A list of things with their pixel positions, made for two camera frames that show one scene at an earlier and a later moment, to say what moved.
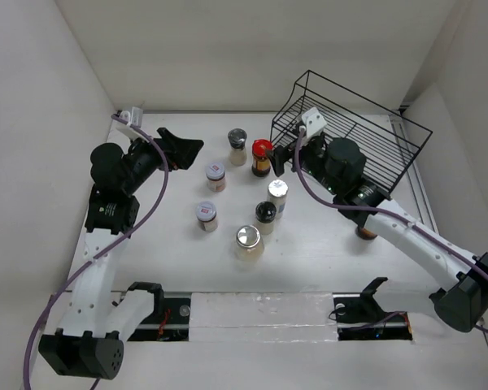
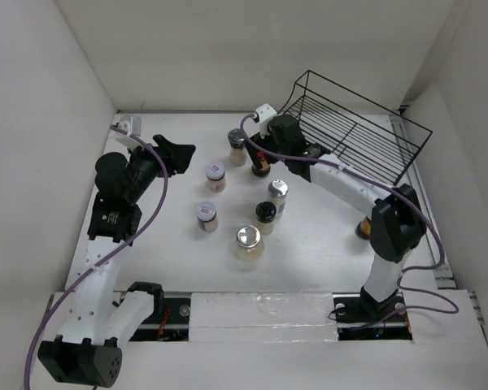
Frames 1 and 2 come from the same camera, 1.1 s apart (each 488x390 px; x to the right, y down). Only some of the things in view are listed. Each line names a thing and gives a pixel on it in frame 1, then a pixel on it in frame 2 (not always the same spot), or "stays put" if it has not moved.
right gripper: (278, 155) → (253, 150)
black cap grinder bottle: (237, 138) stays put
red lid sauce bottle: (260, 157) stays put
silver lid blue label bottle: (277, 192) stays put
